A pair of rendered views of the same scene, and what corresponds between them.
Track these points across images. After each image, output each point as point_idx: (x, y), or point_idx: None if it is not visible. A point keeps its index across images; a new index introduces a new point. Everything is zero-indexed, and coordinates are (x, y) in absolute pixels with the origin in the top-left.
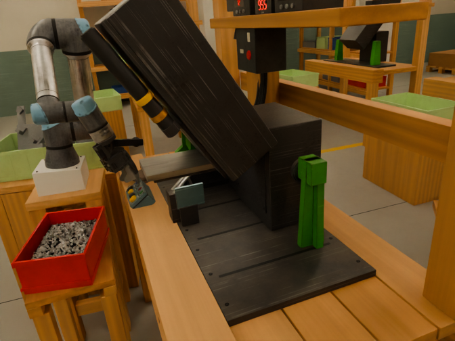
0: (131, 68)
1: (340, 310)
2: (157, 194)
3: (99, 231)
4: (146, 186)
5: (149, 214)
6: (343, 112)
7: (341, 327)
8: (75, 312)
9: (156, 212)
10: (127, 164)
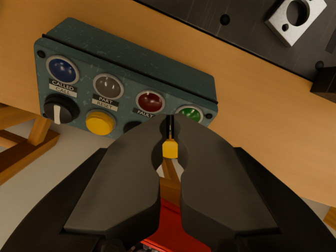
0: None
1: None
2: (148, 28)
3: (189, 239)
4: (101, 44)
5: (253, 128)
6: None
7: None
8: (41, 146)
9: (261, 110)
10: (145, 222)
